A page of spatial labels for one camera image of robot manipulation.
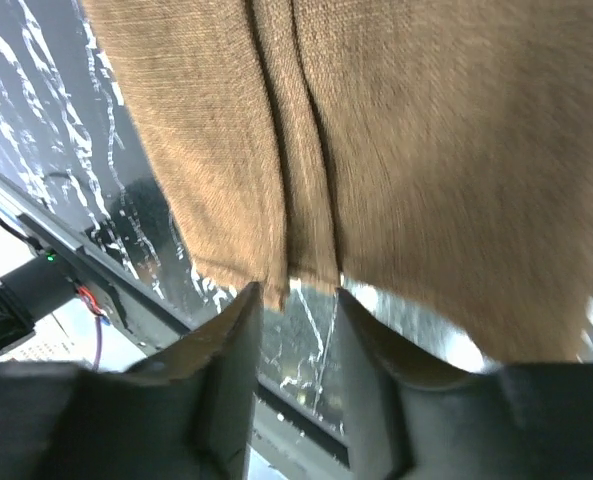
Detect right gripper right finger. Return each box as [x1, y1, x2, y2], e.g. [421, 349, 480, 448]
[337, 290, 593, 479]

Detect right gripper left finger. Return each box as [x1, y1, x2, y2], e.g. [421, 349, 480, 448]
[0, 283, 262, 479]

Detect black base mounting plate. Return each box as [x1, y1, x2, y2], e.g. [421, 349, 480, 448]
[0, 174, 349, 479]

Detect black marble pattern mat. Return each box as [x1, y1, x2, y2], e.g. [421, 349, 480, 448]
[0, 0, 482, 426]

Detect brown cloth napkin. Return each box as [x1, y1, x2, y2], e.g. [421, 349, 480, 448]
[84, 1, 593, 363]

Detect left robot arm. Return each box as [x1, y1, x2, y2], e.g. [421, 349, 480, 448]
[0, 255, 76, 355]

